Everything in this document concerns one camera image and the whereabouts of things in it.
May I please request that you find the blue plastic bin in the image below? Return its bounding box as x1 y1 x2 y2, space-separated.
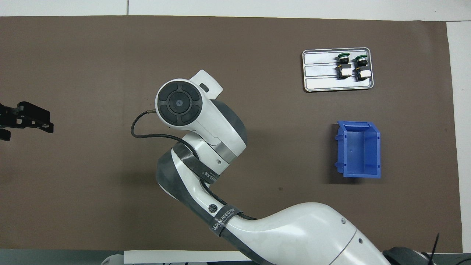
334 121 382 179

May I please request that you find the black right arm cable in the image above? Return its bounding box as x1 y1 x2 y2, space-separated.
131 109 258 221

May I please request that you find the grey metal tray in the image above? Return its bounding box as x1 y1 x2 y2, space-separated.
302 47 375 92

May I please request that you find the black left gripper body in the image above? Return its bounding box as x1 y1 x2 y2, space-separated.
0 104 17 129

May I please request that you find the brown paper mat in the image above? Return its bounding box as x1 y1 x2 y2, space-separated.
0 15 463 254

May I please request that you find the green push button switch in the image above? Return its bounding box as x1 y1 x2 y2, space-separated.
353 54 371 81
336 53 353 80

